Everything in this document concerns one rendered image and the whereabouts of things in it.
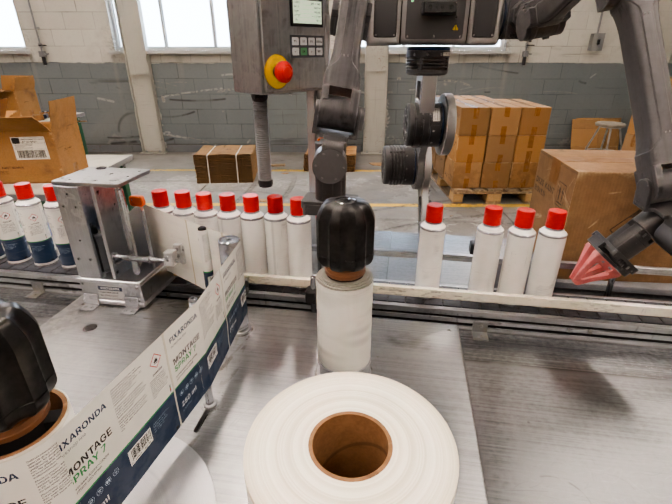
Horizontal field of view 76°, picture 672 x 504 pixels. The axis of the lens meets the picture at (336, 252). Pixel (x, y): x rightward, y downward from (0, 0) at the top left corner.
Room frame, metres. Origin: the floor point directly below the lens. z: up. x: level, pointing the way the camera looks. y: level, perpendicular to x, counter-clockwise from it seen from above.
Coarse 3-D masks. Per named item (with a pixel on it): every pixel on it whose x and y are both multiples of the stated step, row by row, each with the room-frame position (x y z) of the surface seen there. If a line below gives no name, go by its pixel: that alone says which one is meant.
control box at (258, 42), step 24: (240, 0) 0.88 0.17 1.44; (264, 0) 0.86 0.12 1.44; (288, 0) 0.90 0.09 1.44; (240, 24) 0.88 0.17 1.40; (264, 24) 0.85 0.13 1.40; (288, 24) 0.89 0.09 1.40; (240, 48) 0.89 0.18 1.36; (264, 48) 0.85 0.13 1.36; (288, 48) 0.89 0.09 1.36; (240, 72) 0.89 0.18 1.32; (264, 72) 0.85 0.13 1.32; (312, 72) 0.94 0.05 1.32
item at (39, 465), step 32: (0, 320) 0.27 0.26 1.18; (32, 320) 0.30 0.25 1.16; (0, 352) 0.26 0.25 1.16; (32, 352) 0.28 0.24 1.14; (0, 384) 0.25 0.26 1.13; (32, 384) 0.27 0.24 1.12; (0, 416) 0.24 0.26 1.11; (32, 416) 0.27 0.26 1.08; (64, 416) 0.28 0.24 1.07; (0, 448) 0.25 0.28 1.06; (32, 448) 0.25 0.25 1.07; (0, 480) 0.23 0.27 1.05; (32, 480) 0.24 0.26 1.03; (64, 480) 0.26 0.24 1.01
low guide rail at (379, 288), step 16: (384, 288) 0.78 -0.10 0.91; (400, 288) 0.77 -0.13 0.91; (416, 288) 0.77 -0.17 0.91; (432, 288) 0.77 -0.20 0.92; (512, 304) 0.74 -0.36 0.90; (528, 304) 0.73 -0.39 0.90; (544, 304) 0.73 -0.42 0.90; (560, 304) 0.72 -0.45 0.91; (576, 304) 0.72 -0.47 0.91; (592, 304) 0.71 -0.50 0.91; (608, 304) 0.71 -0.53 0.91; (624, 304) 0.71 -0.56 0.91; (640, 304) 0.71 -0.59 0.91
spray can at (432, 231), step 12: (432, 204) 0.81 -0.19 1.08; (432, 216) 0.79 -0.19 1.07; (420, 228) 0.80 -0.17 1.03; (432, 228) 0.78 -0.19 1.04; (444, 228) 0.79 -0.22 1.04; (420, 240) 0.80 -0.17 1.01; (432, 240) 0.78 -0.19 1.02; (420, 252) 0.79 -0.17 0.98; (432, 252) 0.78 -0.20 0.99; (420, 264) 0.79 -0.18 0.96; (432, 264) 0.78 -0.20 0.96; (420, 276) 0.79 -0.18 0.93; (432, 276) 0.78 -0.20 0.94
